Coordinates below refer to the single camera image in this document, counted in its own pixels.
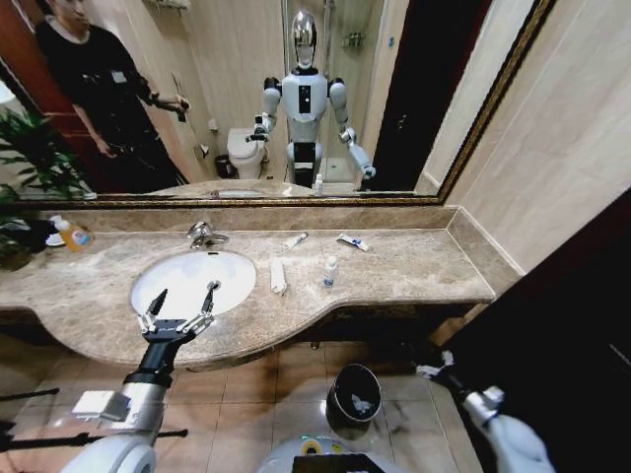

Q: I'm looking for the orange soap pump bottle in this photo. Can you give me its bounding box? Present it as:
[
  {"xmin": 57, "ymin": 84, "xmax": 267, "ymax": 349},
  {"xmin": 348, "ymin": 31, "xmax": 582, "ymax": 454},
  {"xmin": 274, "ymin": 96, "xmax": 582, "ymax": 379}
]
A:
[{"xmin": 51, "ymin": 215, "xmax": 94, "ymax": 253}]

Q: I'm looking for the dark framed wall mirror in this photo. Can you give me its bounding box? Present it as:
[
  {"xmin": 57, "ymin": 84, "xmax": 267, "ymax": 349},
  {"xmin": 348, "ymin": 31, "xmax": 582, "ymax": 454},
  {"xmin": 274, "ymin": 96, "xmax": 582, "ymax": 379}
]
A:
[{"xmin": 0, "ymin": 0, "xmax": 558, "ymax": 209}]

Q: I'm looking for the person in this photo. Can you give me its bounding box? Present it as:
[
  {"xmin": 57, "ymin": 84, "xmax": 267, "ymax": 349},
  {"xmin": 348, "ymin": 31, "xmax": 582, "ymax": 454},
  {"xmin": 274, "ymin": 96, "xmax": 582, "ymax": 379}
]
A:
[{"xmin": 34, "ymin": 0, "xmax": 191, "ymax": 194}]

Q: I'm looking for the white oval sink basin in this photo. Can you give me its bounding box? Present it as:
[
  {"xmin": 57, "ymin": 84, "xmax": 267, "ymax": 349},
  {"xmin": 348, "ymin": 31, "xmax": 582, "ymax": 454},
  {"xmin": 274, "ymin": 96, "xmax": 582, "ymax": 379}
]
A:
[{"xmin": 129, "ymin": 249, "xmax": 258, "ymax": 320}]

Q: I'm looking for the white toothpaste tube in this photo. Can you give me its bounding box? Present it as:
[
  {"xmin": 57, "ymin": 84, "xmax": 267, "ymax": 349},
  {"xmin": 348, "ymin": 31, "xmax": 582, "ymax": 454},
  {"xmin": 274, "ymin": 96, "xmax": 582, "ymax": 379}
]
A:
[{"xmin": 279, "ymin": 232, "xmax": 310, "ymax": 253}]

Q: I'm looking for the long black robot cable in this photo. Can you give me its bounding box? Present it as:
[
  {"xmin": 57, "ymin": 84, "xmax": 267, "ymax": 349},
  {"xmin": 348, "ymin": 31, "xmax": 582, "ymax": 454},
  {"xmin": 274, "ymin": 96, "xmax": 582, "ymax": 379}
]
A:
[{"xmin": 0, "ymin": 428, "xmax": 189, "ymax": 452}]

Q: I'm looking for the white blue crumpled tube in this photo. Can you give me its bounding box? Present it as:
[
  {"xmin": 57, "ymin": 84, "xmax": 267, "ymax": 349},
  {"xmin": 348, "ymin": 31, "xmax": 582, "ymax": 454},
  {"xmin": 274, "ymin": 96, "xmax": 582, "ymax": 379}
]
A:
[{"xmin": 336, "ymin": 233, "xmax": 372, "ymax": 253}]

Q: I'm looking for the white robot front shell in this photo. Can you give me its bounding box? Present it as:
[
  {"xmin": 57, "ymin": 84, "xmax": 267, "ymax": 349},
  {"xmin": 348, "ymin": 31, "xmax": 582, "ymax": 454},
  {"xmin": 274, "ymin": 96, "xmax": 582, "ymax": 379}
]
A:
[{"xmin": 254, "ymin": 435, "xmax": 396, "ymax": 473}]

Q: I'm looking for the dark wooden door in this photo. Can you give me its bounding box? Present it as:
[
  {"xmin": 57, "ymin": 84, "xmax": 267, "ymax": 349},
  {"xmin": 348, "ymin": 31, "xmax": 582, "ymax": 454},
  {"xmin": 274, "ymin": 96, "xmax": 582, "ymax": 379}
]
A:
[{"xmin": 443, "ymin": 186, "xmax": 631, "ymax": 473}]

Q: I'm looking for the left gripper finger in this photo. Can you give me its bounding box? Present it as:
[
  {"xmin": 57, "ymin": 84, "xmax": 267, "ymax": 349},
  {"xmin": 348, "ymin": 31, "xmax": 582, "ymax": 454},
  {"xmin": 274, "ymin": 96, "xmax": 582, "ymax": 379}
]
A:
[
  {"xmin": 183, "ymin": 280, "xmax": 222, "ymax": 336},
  {"xmin": 136, "ymin": 288, "xmax": 169, "ymax": 335}
]

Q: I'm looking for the short black robot cable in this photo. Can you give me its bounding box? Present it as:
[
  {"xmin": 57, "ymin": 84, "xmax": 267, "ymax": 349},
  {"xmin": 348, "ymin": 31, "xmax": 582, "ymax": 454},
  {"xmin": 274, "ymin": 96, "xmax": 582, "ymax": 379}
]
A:
[{"xmin": 0, "ymin": 387, "xmax": 61, "ymax": 401}]

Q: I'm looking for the black round trash bin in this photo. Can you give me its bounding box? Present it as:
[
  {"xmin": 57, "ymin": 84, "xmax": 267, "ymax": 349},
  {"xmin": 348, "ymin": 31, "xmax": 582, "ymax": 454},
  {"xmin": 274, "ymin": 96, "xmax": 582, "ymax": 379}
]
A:
[{"xmin": 325, "ymin": 363, "xmax": 384, "ymax": 440}]

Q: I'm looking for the white toilet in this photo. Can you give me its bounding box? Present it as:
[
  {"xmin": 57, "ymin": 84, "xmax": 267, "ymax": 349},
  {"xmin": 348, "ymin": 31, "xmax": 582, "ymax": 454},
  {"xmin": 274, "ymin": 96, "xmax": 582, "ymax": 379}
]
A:
[{"xmin": 226, "ymin": 126, "xmax": 268, "ymax": 180}]

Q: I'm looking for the green leafy plant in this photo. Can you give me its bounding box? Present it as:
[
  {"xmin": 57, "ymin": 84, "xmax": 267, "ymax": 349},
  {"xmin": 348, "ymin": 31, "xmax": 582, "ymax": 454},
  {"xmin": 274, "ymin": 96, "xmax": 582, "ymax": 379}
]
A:
[{"xmin": 0, "ymin": 109, "xmax": 98, "ymax": 271}]

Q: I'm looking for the chrome sink faucet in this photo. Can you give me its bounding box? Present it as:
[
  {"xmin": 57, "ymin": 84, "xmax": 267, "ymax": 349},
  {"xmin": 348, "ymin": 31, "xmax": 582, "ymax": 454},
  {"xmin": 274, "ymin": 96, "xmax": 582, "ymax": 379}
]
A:
[{"xmin": 185, "ymin": 221, "xmax": 231, "ymax": 250}]

